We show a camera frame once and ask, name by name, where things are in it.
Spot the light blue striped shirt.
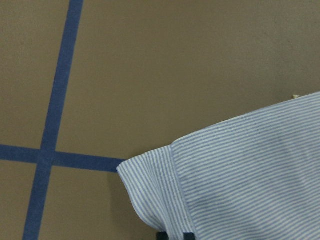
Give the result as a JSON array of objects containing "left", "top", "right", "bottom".
[{"left": 117, "top": 93, "right": 320, "bottom": 240}]

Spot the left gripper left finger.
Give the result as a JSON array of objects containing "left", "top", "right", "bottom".
[{"left": 156, "top": 232, "right": 168, "bottom": 240}]

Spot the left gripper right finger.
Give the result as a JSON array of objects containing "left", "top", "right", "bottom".
[{"left": 183, "top": 232, "right": 195, "bottom": 240}]

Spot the brown paper table cover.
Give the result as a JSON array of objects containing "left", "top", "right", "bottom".
[{"left": 0, "top": 0, "right": 320, "bottom": 240}]

